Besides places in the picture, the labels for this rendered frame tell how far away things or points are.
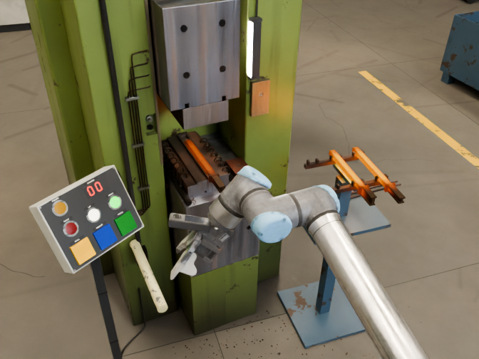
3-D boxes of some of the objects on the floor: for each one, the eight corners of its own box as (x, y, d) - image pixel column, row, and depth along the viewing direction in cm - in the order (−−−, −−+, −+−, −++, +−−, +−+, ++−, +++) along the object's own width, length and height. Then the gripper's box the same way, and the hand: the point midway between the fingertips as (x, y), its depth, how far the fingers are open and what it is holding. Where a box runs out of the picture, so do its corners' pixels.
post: (124, 370, 252) (88, 209, 188) (117, 373, 250) (78, 211, 187) (122, 363, 255) (86, 202, 191) (115, 367, 253) (75, 205, 189)
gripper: (234, 246, 127) (189, 297, 132) (234, 214, 145) (194, 260, 150) (208, 227, 125) (162, 280, 130) (211, 197, 143) (171, 244, 148)
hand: (171, 264), depth 139 cm, fingers open, 14 cm apart
